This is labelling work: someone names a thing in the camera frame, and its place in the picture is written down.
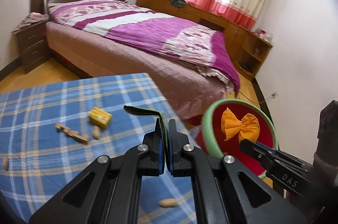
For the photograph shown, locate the wooden puzzle piece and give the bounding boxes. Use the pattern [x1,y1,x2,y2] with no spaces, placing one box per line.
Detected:
[55,123,89,144]

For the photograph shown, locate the small yellow snack box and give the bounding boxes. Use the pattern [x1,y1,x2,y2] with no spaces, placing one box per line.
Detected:
[88,107,112,129]

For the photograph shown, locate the green wrapper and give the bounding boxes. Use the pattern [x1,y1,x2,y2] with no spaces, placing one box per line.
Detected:
[123,105,169,150]

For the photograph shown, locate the red bin green rim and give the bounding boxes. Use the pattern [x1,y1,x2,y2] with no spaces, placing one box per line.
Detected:
[195,99,278,179]

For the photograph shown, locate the peanut at table centre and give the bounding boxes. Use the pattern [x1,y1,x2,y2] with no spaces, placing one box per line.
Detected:
[159,198,178,208]

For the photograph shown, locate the peanut beside yellow box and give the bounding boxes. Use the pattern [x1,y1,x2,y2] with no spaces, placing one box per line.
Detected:
[92,126,100,140]

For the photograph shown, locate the blue plaid tablecloth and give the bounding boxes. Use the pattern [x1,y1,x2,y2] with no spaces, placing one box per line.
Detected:
[1,73,186,221]

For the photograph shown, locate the long wooden cabinet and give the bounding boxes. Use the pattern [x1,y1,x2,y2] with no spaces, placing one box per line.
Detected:
[136,0,273,81]

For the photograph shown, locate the peanut far left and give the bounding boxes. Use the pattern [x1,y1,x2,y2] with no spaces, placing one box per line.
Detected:
[2,158,9,171]

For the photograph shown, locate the items on corner shelf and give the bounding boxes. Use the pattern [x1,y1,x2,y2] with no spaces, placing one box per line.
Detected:
[254,28,272,43]

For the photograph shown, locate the bed with mauve cover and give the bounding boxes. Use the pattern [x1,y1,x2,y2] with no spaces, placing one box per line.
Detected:
[45,0,241,122]

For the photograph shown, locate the dark wood nightstand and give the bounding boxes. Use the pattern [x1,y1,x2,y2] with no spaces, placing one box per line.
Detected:
[14,21,51,74]

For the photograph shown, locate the purple floral quilt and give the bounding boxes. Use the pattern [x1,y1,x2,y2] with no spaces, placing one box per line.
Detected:
[46,0,240,92]

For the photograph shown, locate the grey clothes pile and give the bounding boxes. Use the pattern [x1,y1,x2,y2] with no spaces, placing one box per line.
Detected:
[169,0,188,8]

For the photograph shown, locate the folded cloth on nightstand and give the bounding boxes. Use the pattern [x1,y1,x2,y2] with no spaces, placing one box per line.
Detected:
[11,12,49,33]

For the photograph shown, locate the floor cable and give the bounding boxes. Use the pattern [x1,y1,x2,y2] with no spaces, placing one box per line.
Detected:
[235,91,278,106]

